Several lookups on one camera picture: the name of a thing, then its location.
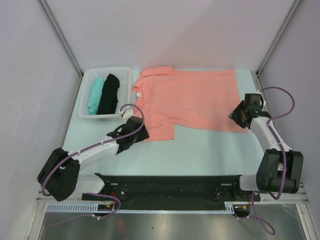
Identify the rolled black t shirt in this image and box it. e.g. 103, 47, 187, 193
97, 74, 120, 115

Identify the aluminium corner post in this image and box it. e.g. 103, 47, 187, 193
36, 0, 84, 78
255, 0, 304, 77

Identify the white plastic basket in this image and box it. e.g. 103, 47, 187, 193
78, 66, 132, 119

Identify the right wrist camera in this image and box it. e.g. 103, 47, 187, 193
244, 93, 264, 112

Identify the rolled teal t shirt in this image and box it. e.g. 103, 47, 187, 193
87, 77, 105, 115

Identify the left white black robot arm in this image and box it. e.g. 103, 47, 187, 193
37, 116, 149, 202

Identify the right aluminium corner post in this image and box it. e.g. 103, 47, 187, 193
255, 0, 304, 77

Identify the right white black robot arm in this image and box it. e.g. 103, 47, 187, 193
229, 99, 304, 201

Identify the white slotted cable duct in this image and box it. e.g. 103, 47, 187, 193
46, 202, 235, 215

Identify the left aluminium corner post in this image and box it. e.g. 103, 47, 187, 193
36, 0, 84, 78

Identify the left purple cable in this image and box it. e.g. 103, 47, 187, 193
41, 103, 146, 227

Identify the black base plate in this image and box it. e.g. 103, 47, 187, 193
82, 173, 252, 210

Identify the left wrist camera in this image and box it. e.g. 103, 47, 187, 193
121, 109, 135, 119

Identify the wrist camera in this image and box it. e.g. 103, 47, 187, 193
121, 109, 135, 119
244, 93, 264, 112

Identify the salmon pink polo shirt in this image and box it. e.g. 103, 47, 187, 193
133, 66, 246, 142

